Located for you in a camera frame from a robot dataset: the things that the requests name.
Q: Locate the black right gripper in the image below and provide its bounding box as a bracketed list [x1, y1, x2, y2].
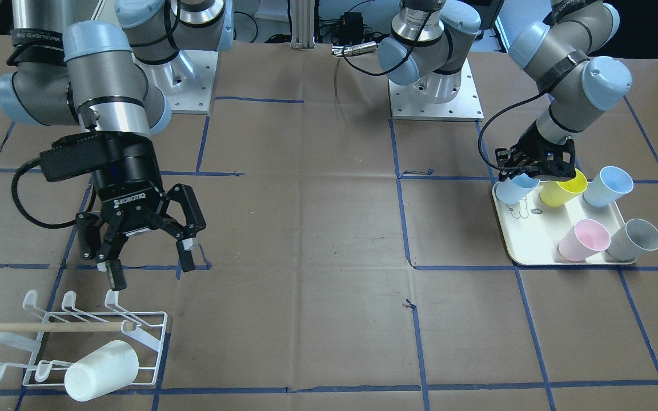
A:
[40, 132, 206, 291]

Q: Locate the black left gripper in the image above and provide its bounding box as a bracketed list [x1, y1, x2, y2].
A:
[495, 123, 576, 182]

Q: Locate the light blue ikea cup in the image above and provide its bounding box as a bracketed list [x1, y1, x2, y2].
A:
[494, 174, 540, 205]
[583, 166, 634, 208]

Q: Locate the white ikea cup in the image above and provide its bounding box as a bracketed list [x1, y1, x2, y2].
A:
[63, 340, 139, 402]

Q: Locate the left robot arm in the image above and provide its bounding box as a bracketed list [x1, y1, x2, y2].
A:
[376, 1, 632, 180]

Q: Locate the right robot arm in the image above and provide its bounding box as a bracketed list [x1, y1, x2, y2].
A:
[0, 1, 234, 291]

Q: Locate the yellow ikea cup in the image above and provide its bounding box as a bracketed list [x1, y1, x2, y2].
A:
[540, 169, 588, 207]

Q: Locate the pink ikea cup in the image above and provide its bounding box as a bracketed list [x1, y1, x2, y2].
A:
[557, 219, 611, 262]

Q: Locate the grey ikea cup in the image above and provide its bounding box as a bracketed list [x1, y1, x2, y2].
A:
[606, 218, 658, 261]

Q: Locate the cream plastic tray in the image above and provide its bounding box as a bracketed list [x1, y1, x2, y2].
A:
[494, 183, 625, 265]

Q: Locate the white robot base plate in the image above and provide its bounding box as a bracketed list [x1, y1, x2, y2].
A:
[387, 59, 484, 122]

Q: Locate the white wire cup rack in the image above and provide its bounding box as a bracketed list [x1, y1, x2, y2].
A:
[0, 291, 168, 391]

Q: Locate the aluminium frame post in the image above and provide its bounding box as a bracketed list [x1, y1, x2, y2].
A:
[288, 0, 319, 50]

